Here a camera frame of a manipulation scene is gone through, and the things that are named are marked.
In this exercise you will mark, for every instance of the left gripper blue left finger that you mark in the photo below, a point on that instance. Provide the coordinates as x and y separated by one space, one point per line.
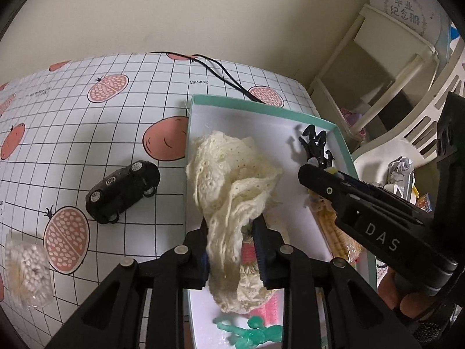
198 262

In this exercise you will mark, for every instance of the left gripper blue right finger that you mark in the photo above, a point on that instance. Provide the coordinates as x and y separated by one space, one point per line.
267 243

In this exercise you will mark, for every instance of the brown snack packet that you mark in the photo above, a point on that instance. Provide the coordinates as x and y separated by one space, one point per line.
339 243

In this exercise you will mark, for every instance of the green plastic figure toy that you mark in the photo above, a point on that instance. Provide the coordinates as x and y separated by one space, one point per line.
256 334

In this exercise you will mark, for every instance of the cream lace cloth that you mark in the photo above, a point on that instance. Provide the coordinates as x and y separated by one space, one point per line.
233 184

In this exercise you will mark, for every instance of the black toy car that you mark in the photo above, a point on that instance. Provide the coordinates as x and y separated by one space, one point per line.
120 190

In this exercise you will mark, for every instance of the teal shallow cardboard box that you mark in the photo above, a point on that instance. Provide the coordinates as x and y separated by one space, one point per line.
275 132

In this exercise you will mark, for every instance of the black plastic skeleton hand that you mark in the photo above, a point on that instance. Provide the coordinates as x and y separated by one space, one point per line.
308 146

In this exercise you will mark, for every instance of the bag of cotton swabs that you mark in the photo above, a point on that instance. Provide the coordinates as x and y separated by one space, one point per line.
28 275

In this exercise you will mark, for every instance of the person's right hand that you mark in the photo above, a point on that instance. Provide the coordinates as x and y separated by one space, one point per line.
411 305

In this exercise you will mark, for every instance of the crumpled paper wrappers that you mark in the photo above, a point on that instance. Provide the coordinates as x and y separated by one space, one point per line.
400 181

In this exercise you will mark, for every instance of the white bedside shelf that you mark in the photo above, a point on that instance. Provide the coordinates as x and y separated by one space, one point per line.
383 87

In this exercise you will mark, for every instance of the fruit print grid tablecloth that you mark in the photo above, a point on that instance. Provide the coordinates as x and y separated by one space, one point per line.
67 127

